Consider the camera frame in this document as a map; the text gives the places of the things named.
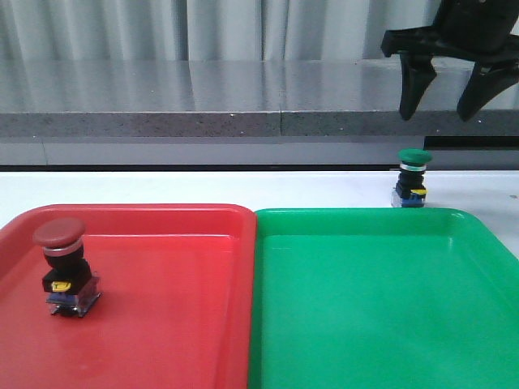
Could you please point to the red mushroom push button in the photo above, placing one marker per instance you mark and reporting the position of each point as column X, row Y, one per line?
column 70, row 284

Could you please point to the green mushroom push button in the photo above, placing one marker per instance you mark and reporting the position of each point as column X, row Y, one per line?
column 409, row 190

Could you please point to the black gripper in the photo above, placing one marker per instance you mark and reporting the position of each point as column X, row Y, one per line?
column 471, row 30

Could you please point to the grey stone counter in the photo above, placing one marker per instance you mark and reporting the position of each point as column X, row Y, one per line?
column 234, row 115

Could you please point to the grey pleated curtain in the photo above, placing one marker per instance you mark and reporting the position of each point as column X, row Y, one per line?
column 204, row 30

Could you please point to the red plastic tray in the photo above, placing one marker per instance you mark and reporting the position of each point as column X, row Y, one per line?
column 175, row 305

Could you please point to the green plastic tray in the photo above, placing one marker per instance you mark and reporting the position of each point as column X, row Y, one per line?
column 382, row 298

